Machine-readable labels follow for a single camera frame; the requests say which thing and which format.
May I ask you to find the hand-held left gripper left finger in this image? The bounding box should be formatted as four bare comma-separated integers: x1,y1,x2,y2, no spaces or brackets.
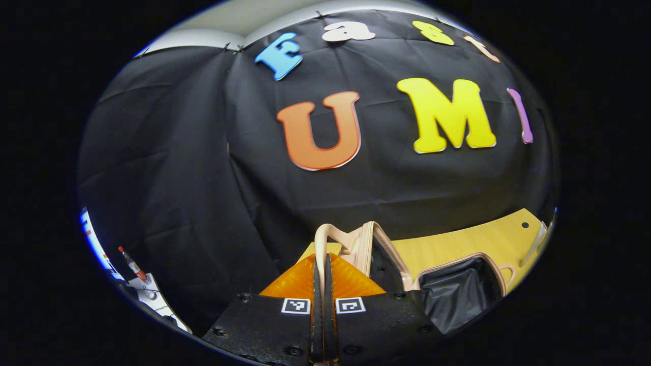
202,259,324,363

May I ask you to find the pink suitcase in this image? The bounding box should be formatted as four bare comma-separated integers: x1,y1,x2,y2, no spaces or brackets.
314,221,515,335

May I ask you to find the computer monitor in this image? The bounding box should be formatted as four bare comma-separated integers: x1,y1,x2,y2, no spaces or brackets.
80,207,125,281

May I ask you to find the black backdrop cloth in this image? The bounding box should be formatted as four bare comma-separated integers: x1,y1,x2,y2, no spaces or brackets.
77,8,560,326

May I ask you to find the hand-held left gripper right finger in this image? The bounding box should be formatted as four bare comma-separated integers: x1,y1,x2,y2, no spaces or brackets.
324,253,443,363

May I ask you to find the red capped pen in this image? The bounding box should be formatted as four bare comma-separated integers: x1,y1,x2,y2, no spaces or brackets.
118,247,149,283

